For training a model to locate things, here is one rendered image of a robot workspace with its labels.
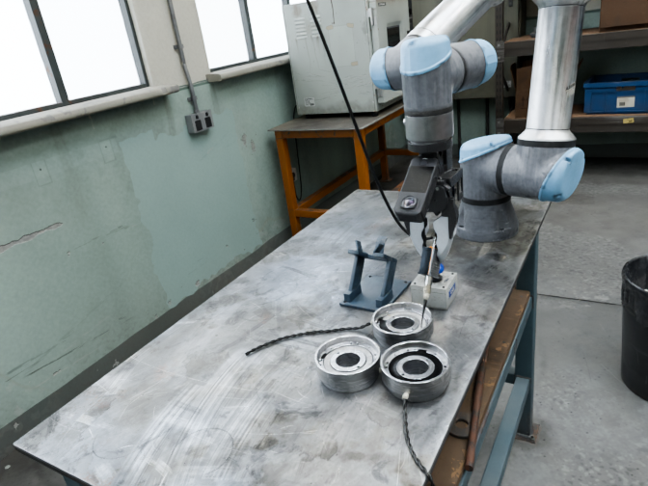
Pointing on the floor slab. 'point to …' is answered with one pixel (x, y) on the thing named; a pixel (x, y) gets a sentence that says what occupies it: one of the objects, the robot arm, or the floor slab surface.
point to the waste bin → (634, 325)
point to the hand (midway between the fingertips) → (431, 256)
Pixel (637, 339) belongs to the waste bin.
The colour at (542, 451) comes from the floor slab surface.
